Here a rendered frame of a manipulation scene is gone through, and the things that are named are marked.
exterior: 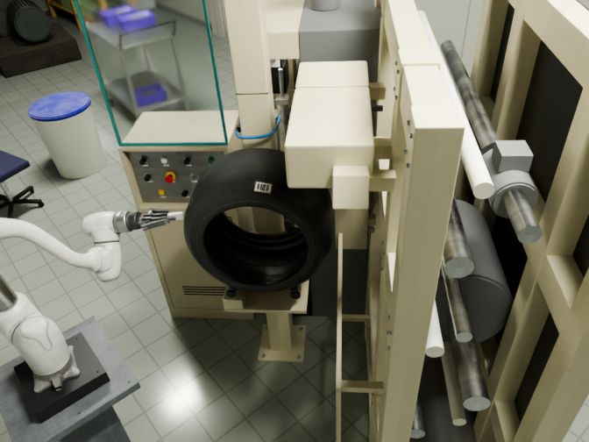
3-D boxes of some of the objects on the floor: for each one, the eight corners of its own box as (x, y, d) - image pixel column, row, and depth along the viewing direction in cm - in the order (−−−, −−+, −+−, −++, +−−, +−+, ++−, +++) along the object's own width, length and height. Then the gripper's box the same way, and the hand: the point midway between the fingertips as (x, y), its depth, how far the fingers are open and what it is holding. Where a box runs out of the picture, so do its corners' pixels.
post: (273, 334, 311) (206, -182, 154) (294, 334, 310) (249, -184, 153) (270, 352, 301) (196, -181, 144) (292, 352, 299) (242, -184, 143)
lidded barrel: (92, 146, 509) (71, 86, 469) (121, 162, 481) (101, 100, 440) (43, 168, 480) (16, 107, 439) (71, 188, 451) (45, 124, 411)
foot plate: (263, 324, 317) (263, 323, 315) (305, 326, 314) (305, 324, 313) (258, 360, 296) (257, 359, 295) (302, 362, 293) (302, 360, 292)
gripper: (122, 224, 201) (177, 217, 197) (132, 204, 211) (185, 198, 207) (129, 238, 206) (183, 232, 201) (139, 217, 216) (191, 212, 212)
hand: (176, 216), depth 205 cm, fingers closed
